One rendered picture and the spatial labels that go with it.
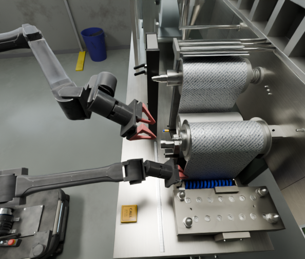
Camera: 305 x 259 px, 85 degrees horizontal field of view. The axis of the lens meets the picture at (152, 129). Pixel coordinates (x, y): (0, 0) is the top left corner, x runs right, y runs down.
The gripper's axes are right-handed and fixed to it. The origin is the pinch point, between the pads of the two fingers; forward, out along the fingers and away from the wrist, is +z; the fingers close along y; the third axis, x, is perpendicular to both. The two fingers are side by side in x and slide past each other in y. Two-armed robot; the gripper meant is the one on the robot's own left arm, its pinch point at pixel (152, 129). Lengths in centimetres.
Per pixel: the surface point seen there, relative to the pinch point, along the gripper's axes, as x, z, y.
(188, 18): 19, 11, -69
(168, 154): -11.0, 18.0, -2.7
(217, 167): 1.8, 30.7, 4.2
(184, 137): 2.8, 11.4, -0.3
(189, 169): -5.8, 23.1, 4.5
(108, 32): -127, 1, -323
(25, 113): -217, -52, -138
